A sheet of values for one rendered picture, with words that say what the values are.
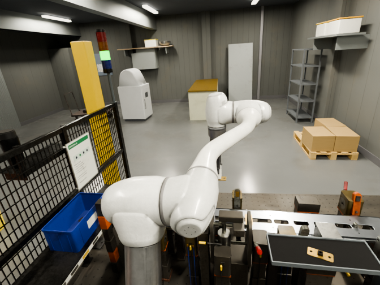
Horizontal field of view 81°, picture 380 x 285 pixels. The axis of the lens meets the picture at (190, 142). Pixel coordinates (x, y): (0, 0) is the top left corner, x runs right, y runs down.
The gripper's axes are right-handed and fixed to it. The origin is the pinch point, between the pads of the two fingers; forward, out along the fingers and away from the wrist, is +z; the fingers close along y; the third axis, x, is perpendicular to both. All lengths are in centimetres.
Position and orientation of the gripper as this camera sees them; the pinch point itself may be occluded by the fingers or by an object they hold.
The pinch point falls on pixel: (218, 172)
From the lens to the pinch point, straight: 120.0
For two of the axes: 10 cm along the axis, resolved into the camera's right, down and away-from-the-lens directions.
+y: 2.1, -3.8, 9.0
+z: 0.7, 9.2, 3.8
